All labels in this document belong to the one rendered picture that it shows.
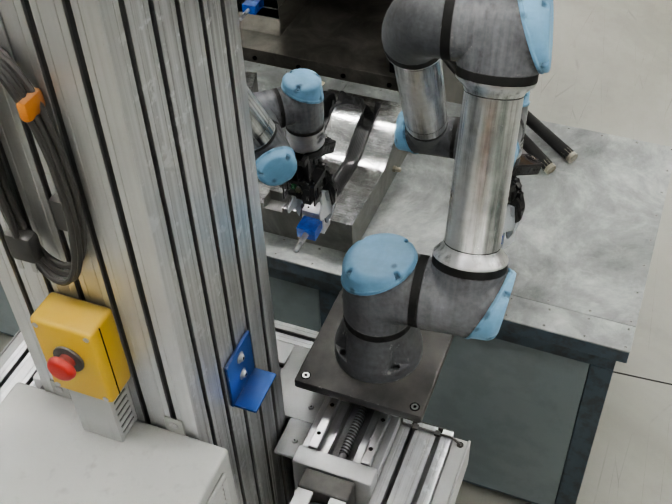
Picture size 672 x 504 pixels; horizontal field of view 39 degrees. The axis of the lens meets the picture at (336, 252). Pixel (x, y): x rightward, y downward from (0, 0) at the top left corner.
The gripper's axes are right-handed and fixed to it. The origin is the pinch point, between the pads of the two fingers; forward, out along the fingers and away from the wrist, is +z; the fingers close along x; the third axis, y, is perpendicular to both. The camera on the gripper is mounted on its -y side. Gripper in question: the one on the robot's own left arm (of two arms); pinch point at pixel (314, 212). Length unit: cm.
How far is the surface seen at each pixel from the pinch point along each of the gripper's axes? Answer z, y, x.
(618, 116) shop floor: 95, -189, 49
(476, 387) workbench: 47, -3, 38
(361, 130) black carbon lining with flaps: 3.3, -33.9, -2.2
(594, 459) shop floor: 95, -27, 70
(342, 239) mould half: 11.2, -4.9, 4.1
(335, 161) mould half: 6.7, -24.8, -5.3
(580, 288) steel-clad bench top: 15, -12, 56
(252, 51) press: 17, -76, -52
